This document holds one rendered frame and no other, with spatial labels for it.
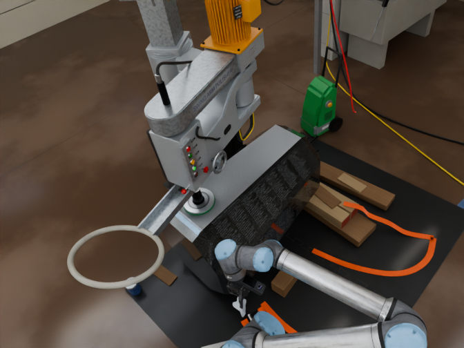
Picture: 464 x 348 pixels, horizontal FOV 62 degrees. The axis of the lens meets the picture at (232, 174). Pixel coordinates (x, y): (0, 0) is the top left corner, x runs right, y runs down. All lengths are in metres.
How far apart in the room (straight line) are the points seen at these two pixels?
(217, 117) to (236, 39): 0.47
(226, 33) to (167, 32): 0.62
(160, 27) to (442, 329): 2.86
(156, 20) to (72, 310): 2.37
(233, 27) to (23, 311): 2.84
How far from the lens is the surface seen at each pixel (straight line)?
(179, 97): 2.10
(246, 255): 1.51
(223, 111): 2.39
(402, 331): 1.40
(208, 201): 2.60
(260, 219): 2.73
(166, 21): 2.83
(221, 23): 2.34
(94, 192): 4.32
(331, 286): 1.57
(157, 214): 2.38
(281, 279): 3.11
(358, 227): 3.43
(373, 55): 5.26
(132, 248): 3.70
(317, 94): 4.02
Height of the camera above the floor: 2.90
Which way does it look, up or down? 47 degrees down
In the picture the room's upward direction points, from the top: 12 degrees counter-clockwise
